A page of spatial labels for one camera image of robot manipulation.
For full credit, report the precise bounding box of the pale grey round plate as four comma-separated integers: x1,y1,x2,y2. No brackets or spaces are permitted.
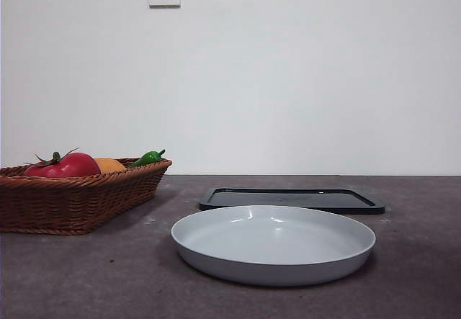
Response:
170,205,377,287

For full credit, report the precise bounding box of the orange round fruit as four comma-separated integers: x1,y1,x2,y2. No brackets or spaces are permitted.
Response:
94,157,127,174

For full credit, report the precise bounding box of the green chili pepper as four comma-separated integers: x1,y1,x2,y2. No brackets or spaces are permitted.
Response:
127,148,166,169

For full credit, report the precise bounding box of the brown wicker basket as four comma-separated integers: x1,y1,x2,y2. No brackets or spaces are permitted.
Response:
0,157,173,236

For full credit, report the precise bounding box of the black flat tray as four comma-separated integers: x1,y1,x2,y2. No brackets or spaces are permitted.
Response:
199,187,386,215

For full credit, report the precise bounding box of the red tomato with green stem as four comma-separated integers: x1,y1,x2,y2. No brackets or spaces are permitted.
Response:
24,148,102,179

